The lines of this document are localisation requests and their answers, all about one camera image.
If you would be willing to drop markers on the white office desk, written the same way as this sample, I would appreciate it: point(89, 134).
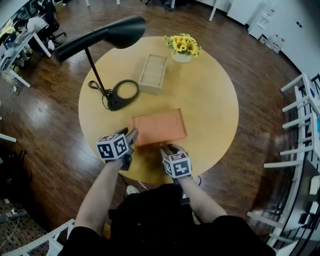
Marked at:
point(17, 50)

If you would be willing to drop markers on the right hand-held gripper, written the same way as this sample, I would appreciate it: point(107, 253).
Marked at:
point(178, 166)

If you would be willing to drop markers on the person's black clothing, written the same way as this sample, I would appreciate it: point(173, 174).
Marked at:
point(162, 225)

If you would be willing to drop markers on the low white metal rack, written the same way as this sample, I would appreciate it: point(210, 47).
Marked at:
point(45, 240)

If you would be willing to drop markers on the person's left forearm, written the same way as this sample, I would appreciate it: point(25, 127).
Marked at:
point(100, 195)

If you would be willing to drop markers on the person's white shoe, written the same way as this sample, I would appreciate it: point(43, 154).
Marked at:
point(132, 190)

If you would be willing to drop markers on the black office chair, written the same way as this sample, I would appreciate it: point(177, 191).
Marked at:
point(53, 22)

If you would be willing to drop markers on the patterned floor rug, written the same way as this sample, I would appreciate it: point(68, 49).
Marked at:
point(17, 232)

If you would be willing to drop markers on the white table leg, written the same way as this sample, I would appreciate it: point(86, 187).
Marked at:
point(213, 10)

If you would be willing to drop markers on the orange rectangular tray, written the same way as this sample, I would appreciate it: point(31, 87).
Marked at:
point(160, 127)

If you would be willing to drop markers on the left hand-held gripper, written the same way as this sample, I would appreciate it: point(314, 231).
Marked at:
point(111, 147)

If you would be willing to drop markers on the sunflowers in white pot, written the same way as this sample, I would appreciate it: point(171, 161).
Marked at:
point(183, 46)

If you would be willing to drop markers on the tall white metal shelf rack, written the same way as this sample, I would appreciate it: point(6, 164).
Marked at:
point(300, 150)

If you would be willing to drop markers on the person's right forearm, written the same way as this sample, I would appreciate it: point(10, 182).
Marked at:
point(197, 200)

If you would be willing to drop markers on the white water dispenser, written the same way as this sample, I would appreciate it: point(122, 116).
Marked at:
point(261, 20)

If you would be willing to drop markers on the light wooden box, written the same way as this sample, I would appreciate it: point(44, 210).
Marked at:
point(153, 72)

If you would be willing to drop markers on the black desk lamp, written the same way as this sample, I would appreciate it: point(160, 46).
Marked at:
point(117, 32)

